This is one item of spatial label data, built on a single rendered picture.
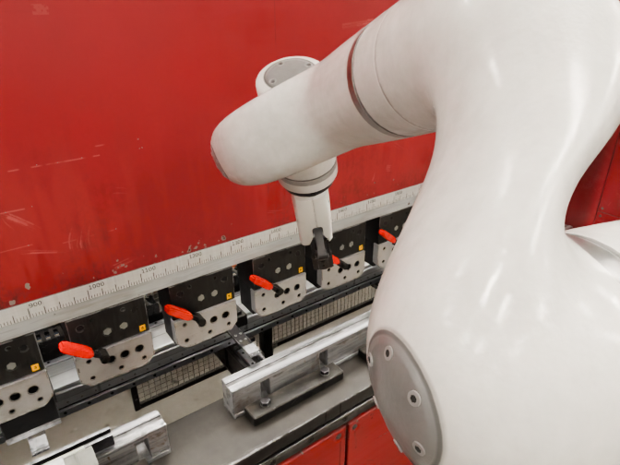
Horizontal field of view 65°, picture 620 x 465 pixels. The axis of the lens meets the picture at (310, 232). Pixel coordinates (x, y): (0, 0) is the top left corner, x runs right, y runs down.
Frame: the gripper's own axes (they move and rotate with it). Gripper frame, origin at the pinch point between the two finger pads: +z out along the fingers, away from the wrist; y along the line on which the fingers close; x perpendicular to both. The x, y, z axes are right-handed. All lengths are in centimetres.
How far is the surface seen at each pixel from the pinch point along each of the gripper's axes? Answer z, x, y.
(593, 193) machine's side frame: 103, 120, -77
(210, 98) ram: -9.0, -15.2, -30.8
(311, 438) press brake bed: 75, -11, 9
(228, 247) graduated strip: 20.0, -19.5, -17.8
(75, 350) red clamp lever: 14.9, -47.4, 3.6
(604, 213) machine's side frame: 107, 122, -69
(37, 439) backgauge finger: 42, -69, 9
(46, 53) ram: -27, -36, -24
